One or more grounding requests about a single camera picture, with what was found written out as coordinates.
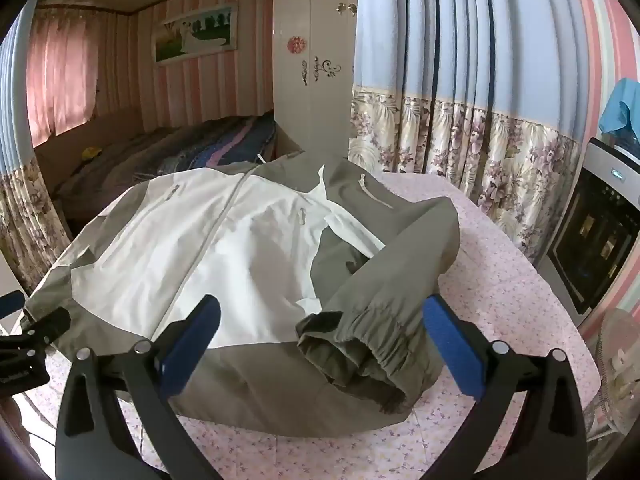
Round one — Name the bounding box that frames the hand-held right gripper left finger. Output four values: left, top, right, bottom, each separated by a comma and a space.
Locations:
54, 294, 236, 480

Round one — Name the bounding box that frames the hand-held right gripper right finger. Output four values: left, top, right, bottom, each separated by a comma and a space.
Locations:
421, 295, 587, 480

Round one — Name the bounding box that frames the olive and white jacket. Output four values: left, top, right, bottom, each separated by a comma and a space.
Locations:
22, 152, 461, 433

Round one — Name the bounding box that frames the person's left forearm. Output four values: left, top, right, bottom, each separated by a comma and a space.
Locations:
0, 396, 41, 471

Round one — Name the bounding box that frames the pink floral bed sheet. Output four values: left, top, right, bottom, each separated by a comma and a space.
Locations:
20, 170, 601, 480

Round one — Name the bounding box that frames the blue floral curtain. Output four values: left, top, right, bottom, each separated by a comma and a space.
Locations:
347, 0, 591, 266
0, 15, 73, 296

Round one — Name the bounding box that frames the white electric fan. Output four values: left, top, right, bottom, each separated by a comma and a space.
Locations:
582, 307, 640, 443

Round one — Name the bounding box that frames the brown bed headboard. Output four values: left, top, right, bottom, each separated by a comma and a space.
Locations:
32, 105, 151, 183

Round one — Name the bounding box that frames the pink window curtain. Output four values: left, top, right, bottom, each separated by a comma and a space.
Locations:
25, 10, 101, 148

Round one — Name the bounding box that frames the white wardrobe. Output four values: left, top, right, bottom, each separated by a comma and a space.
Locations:
272, 0, 360, 160

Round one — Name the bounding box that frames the blue cloth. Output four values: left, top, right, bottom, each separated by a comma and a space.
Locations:
599, 77, 640, 143

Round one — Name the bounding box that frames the black cable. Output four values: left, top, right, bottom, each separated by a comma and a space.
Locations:
20, 429, 57, 450

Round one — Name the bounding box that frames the framed wall picture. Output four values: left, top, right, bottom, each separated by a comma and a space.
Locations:
152, 2, 238, 66

